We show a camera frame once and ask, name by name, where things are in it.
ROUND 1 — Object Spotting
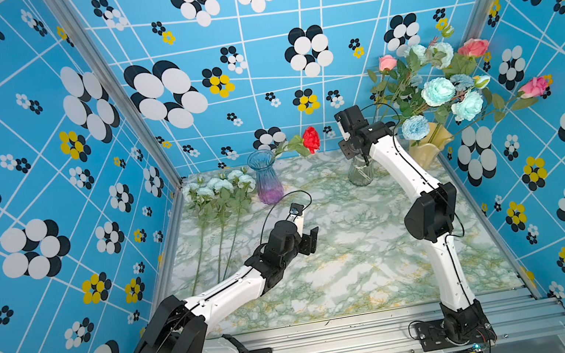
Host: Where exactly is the blue purple ribbed glass vase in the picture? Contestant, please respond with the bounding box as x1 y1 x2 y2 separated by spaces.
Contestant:
248 150 285 205

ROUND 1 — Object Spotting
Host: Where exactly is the teal flower branch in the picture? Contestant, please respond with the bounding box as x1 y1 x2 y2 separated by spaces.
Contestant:
218 168 256 280
207 177 235 281
184 179 216 294

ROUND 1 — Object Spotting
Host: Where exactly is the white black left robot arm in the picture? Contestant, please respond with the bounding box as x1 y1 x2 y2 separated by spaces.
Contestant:
134 215 320 353

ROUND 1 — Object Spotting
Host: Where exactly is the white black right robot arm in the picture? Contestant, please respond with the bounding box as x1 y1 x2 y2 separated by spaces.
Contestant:
339 121 496 345

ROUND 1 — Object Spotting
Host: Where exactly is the clear glass vase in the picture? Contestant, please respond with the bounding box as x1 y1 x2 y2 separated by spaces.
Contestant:
348 156 375 187

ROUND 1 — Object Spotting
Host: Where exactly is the yellow ceramic vase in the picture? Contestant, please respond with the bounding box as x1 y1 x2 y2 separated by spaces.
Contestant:
408 122 454 169

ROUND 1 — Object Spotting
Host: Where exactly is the red rose stem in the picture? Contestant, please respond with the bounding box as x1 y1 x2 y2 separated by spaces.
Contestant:
273 127 321 158

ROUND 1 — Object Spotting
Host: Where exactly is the mixed flower bouquet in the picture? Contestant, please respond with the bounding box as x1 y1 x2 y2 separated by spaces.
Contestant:
367 39 554 146

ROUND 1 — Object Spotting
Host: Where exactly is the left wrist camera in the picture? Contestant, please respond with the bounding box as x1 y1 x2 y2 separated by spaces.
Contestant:
288 202 306 236

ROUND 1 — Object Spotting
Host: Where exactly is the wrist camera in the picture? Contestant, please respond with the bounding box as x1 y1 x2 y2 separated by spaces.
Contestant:
288 202 306 236
334 105 369 141

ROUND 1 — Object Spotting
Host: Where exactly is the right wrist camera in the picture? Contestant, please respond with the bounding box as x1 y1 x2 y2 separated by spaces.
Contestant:
334 105 369 141

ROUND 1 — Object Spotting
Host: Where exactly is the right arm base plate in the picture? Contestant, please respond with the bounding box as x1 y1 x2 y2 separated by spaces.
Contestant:
408 320 498 353

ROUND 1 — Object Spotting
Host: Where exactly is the left aluminium corner post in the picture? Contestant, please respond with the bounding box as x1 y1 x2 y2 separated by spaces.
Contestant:
43 0 182 192

